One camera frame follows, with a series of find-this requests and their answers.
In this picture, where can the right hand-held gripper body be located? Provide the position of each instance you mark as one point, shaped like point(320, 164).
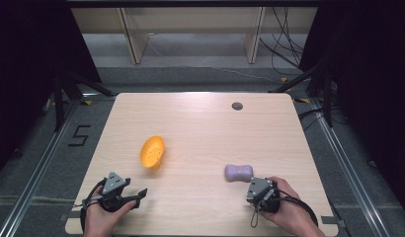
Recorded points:
point(261, 194)

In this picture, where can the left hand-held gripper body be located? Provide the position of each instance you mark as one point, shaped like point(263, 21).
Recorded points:
point(113, 185)

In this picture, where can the purple soap bar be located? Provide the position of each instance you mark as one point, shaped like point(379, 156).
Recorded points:
point(238, 173)

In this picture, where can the orange soap dish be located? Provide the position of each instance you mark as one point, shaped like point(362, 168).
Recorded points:
point(152, 153)

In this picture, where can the person's right hand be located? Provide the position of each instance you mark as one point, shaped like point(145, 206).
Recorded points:
point(289, 210)

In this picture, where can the person's left hand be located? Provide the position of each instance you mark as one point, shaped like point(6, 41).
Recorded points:
point(101, 219)

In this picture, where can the grey table grommet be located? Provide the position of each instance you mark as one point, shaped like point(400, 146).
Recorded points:
point(237, 106)

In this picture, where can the black metal stand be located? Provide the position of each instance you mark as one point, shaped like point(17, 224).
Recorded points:
point(64, 95)
point(322, 89)

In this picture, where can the black curtain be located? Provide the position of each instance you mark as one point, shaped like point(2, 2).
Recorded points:
point(29, 75)
point(371, 98)

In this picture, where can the metal floor rail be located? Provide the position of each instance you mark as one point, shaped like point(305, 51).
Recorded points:
point(352, 174)
point(36, 177)

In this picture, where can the light wooden shelf frame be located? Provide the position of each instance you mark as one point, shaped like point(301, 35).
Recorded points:
point(138, 36)

